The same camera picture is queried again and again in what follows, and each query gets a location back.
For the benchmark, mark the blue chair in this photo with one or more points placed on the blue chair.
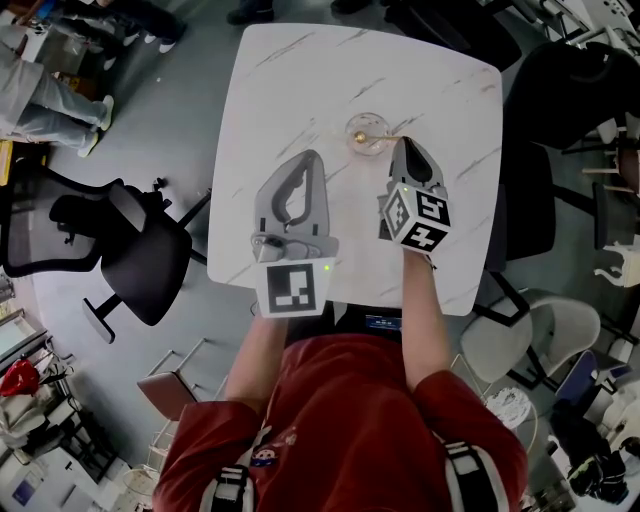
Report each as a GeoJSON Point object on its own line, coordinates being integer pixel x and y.
{"type": "Point", "coordinates": [580, 375]}

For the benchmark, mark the brown seat metal chair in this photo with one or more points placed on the brown seat metal chair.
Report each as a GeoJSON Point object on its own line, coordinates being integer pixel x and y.
{"type": "Point", "coordinates": [167, 395]}

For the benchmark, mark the red bag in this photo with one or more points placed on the red bag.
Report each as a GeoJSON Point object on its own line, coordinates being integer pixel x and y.
{"type": "Point", "coordinates": [17, 377]}

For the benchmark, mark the white patterned stool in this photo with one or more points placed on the white patterned stool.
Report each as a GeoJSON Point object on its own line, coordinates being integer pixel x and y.
{"type": "Point", "coordinates": [510, 405]}

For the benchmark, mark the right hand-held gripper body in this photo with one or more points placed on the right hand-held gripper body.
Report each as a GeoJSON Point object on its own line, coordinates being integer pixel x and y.
{"type": "Point", "coordinates": [417, 215]}

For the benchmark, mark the person's left forearm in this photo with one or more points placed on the person's left forearm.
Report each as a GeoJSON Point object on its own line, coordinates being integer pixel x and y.
{"type": "Point", "coordinates": [255, 360]}

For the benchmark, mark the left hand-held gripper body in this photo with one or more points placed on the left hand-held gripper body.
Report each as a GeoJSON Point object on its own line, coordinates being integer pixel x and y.
{"type": "Point", "coordinates": [292, 287]}

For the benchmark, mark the small glass bowl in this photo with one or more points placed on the small glass bowl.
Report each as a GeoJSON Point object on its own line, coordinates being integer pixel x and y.
{"type": "Point", "coordinates": [365, 122]}

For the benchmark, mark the black waist device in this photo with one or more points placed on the black waist device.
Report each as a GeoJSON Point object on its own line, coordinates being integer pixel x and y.
{"type": "Point", "coordinates": [384, 322]}

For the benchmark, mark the black office chair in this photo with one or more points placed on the black office chair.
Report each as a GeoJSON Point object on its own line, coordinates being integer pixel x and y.
{"type": "Point", "coordinates": [145, 250]}
{"type": "Point", "coordinates": [565, 95]}
{"type": "Point", "coordinates": [450, 30]}

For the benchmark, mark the small gold spoon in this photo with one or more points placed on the small gold spoon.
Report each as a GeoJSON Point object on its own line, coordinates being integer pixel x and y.
{"type": "Point", "coordinates": [360, 135]}

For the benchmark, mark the grey padded chair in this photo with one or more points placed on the grey padded chair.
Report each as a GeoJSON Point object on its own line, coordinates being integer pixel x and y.
{"type": "Point", "coordinates": [495, 340]}

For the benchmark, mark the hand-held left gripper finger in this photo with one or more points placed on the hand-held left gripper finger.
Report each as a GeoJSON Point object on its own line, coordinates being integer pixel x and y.
{"type": "Point", "coordinates": [320, 200]}
{"type": "Point", "coordinates": [262, 205]}

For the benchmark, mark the person's right forearm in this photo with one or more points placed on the person's right forearm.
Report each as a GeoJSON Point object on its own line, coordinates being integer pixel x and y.
{"type": "Point", "coordinates": [425, 325]}

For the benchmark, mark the wooden leg brown chair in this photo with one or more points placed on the wooden leg brown chair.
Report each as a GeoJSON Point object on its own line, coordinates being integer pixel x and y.
{"type": "Point", "coordinates": [630, 167]}

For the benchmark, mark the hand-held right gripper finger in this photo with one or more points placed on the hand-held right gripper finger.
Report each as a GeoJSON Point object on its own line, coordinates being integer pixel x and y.
{"type": "Point", "coordinates": [437, 177]}
{"type": "Point", "coordinates": [396, 167]}

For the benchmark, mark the person's red shirt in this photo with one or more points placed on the person's red shirt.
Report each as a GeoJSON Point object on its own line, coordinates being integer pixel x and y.
{"type": "Point", "coordinates": [350, 425]}

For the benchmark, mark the white ornate furniture piece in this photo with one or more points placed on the white ornate furniture piece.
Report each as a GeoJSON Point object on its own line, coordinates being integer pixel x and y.
{"type": "Point", "coordinates": [620, 260]}

